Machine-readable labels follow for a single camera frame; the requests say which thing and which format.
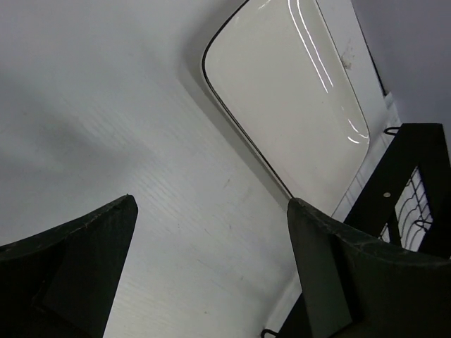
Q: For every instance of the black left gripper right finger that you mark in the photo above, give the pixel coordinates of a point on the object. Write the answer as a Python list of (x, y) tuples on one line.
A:
[(355, 285)]

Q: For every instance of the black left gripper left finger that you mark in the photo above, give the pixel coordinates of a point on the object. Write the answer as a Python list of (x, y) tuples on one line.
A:
[(62, 282)]

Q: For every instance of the white rectangular plate black rim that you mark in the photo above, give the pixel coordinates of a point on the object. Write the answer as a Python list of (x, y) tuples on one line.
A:
[(274, 69)]

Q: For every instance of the black wire dish rack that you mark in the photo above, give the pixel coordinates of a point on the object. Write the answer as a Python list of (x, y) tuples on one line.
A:
[(405, 202)]

